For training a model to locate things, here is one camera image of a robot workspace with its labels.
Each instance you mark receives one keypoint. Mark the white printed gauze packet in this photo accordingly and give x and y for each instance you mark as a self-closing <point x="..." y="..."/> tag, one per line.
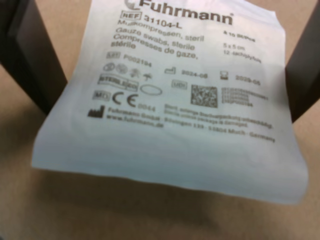
<point x="175" y="150"/>

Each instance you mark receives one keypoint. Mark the brown cardboard sheet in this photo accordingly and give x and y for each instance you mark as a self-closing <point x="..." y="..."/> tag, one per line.
<point x="150" y="222"/>

